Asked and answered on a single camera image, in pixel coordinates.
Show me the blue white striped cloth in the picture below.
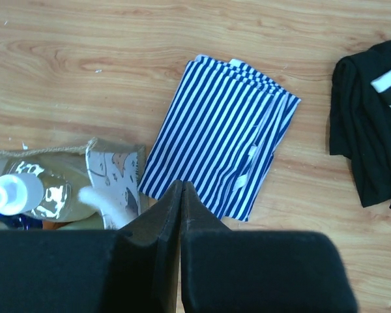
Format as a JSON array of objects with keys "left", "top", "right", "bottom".
[{"left": 139, "top": 55, "right": 300, "bottom": 221}]

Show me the clear bottle white cap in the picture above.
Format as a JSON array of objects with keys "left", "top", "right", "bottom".
[{"left": 0, "top": 154, "right": 95, "bottom": 222}]

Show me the blue cap bottle back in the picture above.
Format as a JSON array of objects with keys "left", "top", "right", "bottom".
[{"left": 0, "top": 214, "right": 43, "bottom": 230}]

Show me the beige canvas bag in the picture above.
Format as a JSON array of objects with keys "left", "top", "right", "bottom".
[{"left": 0, "top": 138, "right": 149, "bottom": 230}]

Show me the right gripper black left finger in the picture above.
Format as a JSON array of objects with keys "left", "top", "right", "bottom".
[{"left": 0, "top": 181, "right": 182, "bottom": 312}]

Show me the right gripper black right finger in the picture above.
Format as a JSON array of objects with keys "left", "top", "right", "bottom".
[{"left": 181, "top": 183, "right": 358, "bottom": 312}]

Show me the black folded garment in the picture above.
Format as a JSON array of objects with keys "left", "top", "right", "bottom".
[{"left": 329, "top": 40, "right": 391, "bottom": 208}]

